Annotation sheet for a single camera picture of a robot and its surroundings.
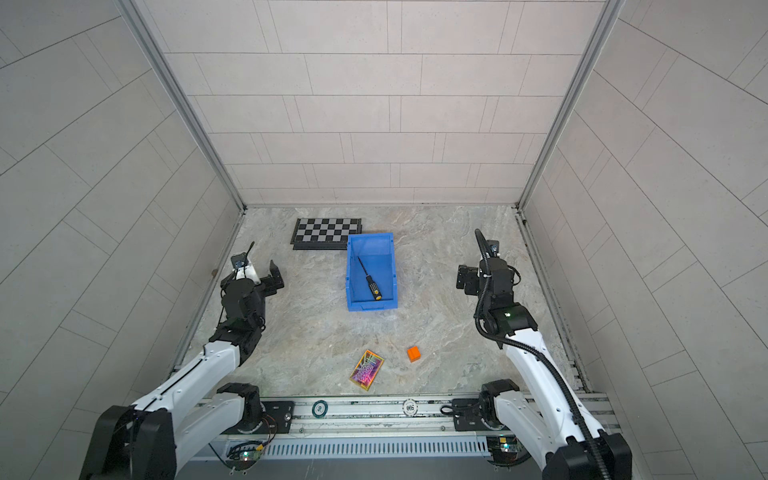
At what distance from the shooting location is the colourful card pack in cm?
77

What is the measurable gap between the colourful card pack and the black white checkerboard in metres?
0.37

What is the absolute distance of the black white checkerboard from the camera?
3.41ft
